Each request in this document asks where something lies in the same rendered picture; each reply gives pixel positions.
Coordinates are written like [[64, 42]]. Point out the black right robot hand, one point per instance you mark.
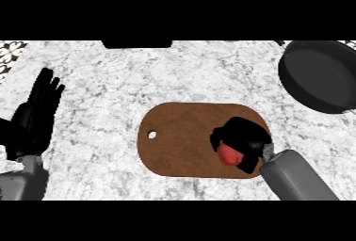
[[242, 135]]

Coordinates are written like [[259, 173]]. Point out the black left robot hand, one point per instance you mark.
[[33, 113]]

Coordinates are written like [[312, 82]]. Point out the red bell pepper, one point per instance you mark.
[[229, 154]]

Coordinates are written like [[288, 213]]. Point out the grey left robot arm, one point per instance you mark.
[[22, 182]]

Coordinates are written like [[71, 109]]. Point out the brown wooden cutting board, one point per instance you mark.
[[185, 141]]

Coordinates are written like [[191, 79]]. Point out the dark grey pot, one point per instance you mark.
[[319, 75]]

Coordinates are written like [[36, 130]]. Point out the patterned black and white tile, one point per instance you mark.
[[9, 56]]

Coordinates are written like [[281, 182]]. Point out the black appliance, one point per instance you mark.
[[136, 44]]

